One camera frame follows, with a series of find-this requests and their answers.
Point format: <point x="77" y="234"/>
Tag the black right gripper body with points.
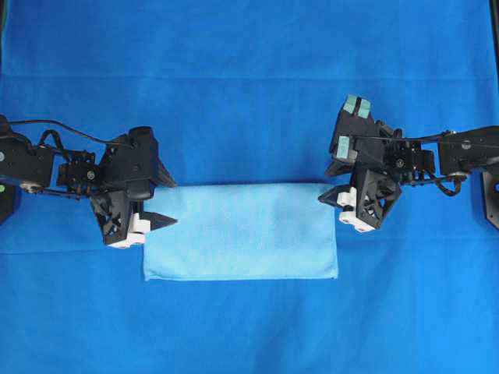
<point x="368" y="200"/>

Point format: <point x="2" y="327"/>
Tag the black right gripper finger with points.
<point x="337" y="167"/>
<point x="339" y="196"/>

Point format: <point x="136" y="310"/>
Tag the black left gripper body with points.
<point x="118" y="214"/>

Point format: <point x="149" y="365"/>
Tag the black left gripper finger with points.
<point x="159" y="175"/>
<point x="147" y="221"/>

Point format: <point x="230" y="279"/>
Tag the light blue towel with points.
<point x="242" y="233"/>

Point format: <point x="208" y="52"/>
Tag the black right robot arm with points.
<point x="379" y="166"/>

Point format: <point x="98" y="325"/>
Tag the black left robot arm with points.
<point x="46" y="167"/>

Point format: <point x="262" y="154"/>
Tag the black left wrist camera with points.
<point x="133" y="167"/>

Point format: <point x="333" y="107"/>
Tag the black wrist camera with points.
<point x="356" y="132"/>
<point x="133" y="167"/>

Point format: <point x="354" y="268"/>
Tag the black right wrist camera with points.
<point x="356" y="132"/>

